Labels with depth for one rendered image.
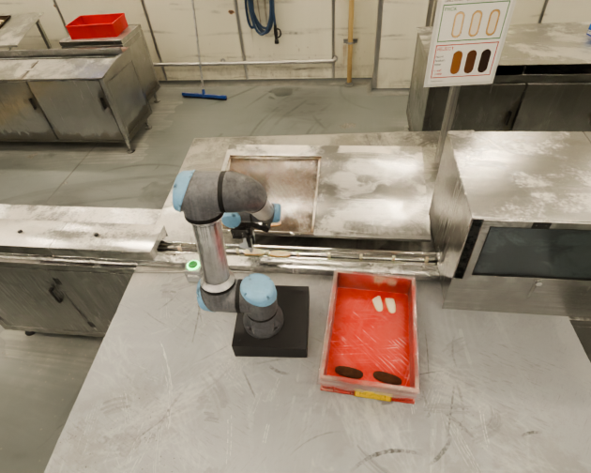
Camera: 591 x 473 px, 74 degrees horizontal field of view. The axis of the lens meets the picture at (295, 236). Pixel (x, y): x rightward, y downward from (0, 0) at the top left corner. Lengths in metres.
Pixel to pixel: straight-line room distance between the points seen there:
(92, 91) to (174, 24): 1.68
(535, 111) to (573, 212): 2.03
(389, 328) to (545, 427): 0.56
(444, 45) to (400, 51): 2.82
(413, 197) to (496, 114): 1.53
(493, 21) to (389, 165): 0.75
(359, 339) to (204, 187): 0.83
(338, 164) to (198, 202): 1.14
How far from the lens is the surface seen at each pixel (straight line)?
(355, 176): 2.04
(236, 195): 1.07
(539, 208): 1.45
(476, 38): 2.13
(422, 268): 1.74
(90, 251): 2.03
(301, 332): 1.49
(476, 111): 3.31
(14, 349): 3.17
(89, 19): 5.39
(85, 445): 1.61
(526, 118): 3.45
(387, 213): 1.89
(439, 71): 2.14
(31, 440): 2.76
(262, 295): 1.31
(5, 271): 2.50
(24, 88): 4.66
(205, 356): 1.59
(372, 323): 1.59
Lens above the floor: 2.16
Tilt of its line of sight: 45 degrees down
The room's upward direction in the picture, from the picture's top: 5 degrees counter-clockwise
